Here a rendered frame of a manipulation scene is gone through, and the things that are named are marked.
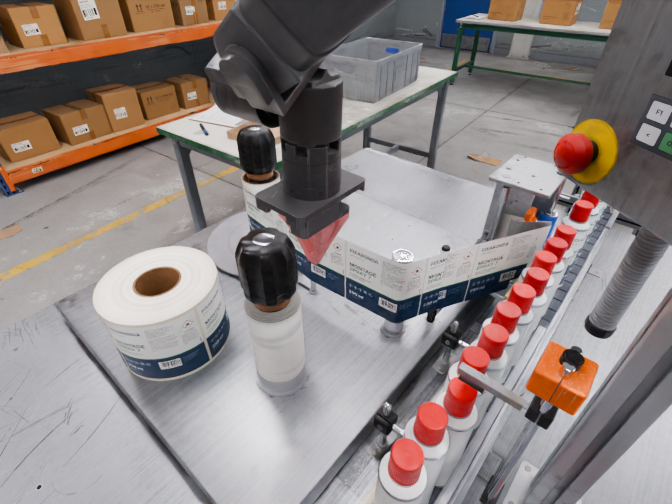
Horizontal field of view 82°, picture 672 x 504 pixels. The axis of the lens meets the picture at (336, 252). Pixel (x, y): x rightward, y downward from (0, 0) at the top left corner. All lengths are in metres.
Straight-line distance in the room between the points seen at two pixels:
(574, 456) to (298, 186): 0.45
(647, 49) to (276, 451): 0.63
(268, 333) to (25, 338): 0.62
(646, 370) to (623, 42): 0.29
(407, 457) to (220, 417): 0.36
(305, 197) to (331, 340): 0.44
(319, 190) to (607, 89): 0.27
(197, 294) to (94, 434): 0.30
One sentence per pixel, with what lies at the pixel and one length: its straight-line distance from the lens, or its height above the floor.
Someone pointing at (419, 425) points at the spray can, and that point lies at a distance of 0.46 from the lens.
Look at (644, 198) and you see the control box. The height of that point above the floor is 1.31.
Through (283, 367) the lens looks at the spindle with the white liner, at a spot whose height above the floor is 0.95.
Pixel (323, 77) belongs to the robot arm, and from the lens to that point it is 0.35.
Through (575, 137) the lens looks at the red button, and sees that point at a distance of 0.43.
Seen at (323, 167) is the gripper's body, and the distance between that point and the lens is 0.36.
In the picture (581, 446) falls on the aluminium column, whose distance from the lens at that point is 0.57.
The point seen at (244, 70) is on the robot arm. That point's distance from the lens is 0.29.
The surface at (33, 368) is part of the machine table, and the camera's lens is 0.99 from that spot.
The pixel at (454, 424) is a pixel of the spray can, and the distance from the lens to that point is 0.51.
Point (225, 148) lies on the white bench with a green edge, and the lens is 1.80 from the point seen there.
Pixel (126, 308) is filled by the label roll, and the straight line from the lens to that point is 0.71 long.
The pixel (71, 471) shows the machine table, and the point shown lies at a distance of 0.81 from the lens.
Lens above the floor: 1.48
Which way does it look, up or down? 38 degrees down
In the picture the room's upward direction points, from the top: straight up
